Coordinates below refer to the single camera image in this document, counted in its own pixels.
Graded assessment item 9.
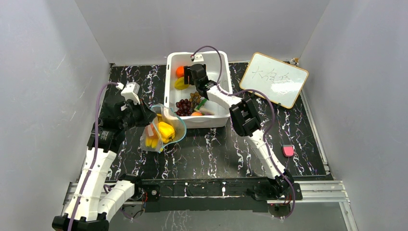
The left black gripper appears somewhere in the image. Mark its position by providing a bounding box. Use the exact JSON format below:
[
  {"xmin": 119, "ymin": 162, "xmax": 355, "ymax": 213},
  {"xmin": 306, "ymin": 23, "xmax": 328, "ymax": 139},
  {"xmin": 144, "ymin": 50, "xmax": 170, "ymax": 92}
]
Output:
[{"xmin": 120, "ymin": 98, "xmax": 157, "ymax": 131}]

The small orange pumpkin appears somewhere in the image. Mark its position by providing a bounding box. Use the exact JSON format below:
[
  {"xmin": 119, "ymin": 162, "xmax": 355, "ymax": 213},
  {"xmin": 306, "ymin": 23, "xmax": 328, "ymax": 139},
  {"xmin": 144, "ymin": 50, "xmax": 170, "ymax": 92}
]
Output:
[{"xmin": 145, "ymin": 124, "xmax": 157, "ymax": 138}]

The yellow banana bunch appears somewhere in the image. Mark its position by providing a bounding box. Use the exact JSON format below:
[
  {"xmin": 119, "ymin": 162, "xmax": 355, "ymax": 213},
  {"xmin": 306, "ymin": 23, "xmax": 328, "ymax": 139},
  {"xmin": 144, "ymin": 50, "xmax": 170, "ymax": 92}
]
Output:
[{"xmin": 144, "ymin": 131, "xmax": 158, "ymax": 149}]

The clear zip top bag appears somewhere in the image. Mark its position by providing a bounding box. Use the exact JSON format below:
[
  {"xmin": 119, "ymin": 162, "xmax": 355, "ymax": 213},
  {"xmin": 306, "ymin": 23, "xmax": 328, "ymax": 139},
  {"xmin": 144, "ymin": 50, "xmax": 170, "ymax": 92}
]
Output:
[{"xmin": 140, "ymin": 104, "xmax": 187, "ymax": 153}]

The yellow bell pepper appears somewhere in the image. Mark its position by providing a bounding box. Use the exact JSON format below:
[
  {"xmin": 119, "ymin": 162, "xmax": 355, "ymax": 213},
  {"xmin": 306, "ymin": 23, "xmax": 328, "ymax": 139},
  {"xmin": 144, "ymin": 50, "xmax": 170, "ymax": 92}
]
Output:
[{"xmin": 158, "ymin": 121, "xmax": 176, "ymax": 143}]

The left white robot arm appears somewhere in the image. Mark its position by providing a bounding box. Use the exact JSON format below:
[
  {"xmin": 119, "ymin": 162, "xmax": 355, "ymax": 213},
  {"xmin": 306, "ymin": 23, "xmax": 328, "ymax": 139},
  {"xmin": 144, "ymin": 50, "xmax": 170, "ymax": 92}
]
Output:
[{"xmin": 52, "ymin": 96, "xmax": 156, "ymax": 231}]

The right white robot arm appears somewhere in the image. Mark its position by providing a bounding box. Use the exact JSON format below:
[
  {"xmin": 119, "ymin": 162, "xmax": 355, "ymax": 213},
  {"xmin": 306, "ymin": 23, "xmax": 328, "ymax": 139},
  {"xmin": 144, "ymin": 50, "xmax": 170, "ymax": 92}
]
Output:
[{"xmin": 183, "ymin": 64, "xmax": 296, "ymax": 201}]

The orange tangerine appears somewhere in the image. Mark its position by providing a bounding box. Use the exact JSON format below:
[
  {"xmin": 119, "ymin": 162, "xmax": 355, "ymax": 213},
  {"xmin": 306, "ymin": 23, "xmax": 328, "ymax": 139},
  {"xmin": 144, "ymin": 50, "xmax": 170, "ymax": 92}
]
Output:
[{"xmin": 176, "ymin": 66, "xmax": 184, "ymax": 78}]

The yellow green starfruit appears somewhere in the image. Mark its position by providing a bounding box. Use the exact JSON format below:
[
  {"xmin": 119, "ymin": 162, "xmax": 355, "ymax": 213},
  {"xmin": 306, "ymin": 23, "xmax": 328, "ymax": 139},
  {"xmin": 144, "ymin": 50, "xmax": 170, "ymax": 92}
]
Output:
[{"xmin": 174, "ymin": 77, "xmax": 189, "ymax": 90}]

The white plastic bin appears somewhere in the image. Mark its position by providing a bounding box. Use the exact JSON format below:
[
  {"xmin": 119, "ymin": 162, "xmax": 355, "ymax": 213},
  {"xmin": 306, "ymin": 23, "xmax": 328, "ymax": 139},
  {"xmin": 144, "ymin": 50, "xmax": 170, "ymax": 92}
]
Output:
[{"xmin": 164, "ymin": 51, "xmax": 232, "ymax": 128}]

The brown longan cluster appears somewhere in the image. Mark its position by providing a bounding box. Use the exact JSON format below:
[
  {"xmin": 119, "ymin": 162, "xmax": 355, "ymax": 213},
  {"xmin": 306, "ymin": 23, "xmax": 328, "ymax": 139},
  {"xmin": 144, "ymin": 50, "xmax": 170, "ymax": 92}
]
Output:
[{"xmin": 189, "ymin": 91, "xmax": 202, "ymax": 108}]

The green onion stalk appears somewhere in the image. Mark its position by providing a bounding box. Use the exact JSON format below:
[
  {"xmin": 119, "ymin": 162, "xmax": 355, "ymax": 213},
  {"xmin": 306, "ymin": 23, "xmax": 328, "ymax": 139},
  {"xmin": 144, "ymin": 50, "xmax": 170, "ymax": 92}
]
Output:
[{"xmin": 195, "ymin": 99, "xmax": 208, "ymax": 110}]

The dark red grape bunch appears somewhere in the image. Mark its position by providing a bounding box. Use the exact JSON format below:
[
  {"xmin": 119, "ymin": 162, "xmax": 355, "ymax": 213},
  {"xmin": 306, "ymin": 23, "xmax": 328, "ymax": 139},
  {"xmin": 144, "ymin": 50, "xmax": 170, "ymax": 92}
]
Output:
[{"xmin": 175, "ymin": 99, "xmax": 192, "ymax": 116}]

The orange peach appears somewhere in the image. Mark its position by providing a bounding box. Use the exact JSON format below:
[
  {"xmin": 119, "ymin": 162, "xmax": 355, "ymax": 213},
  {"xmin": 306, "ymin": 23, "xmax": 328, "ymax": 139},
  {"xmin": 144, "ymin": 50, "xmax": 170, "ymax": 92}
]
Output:
[{"xmin": 191, "ymin": 111, "xmax": 203, "ymax": 116}]

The pink eraser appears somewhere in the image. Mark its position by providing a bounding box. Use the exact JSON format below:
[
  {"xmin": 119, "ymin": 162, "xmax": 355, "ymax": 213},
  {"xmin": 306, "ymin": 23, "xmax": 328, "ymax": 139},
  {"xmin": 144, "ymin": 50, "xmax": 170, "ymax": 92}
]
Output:
[{"xmin": 282, "ymin": 145, "xmax": 295, "ymax": 157}]

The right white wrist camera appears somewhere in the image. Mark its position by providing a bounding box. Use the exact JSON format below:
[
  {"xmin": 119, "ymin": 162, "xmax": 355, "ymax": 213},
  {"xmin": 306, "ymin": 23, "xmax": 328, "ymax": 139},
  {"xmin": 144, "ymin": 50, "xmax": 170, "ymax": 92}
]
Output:
[{"xmin": 191, "ymin": 53, "xmax": 204, "ymax": 63}]

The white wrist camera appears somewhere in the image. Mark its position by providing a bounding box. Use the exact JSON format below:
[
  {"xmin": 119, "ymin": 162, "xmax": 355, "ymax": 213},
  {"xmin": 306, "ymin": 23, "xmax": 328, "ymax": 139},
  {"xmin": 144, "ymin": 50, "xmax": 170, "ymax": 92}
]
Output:
[
  {"xmin": 191, "ymin": 53, "xmax": 204, "ymax": 63},
  {"xmin": 121, "ymin": 82, "xmax": 140, "ymax": 105}
]

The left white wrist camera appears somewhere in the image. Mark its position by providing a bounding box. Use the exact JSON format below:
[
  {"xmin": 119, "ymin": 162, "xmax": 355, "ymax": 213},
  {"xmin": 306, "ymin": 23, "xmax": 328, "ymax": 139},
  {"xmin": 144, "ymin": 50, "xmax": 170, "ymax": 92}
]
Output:
[{"xmin": 121, "ymin": 82, "xmax": 140, "ymax": 105}]

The small whiteboard wooden frame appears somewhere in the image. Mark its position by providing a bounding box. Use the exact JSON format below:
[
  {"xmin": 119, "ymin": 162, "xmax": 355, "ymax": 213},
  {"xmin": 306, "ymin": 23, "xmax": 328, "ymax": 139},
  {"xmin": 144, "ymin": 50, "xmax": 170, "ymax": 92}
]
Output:
[{"xmin": 240, "ymin": 52, "xmax": 309, "ymax": 109}]

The black front mounting rail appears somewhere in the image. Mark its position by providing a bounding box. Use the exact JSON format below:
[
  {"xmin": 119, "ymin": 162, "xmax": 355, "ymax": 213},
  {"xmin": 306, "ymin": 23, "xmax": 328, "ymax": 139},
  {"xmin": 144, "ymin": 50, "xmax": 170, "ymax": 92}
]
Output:
[{"xmin": 124, "ymin": 177, "xmax": 290, "ymax": 213}]

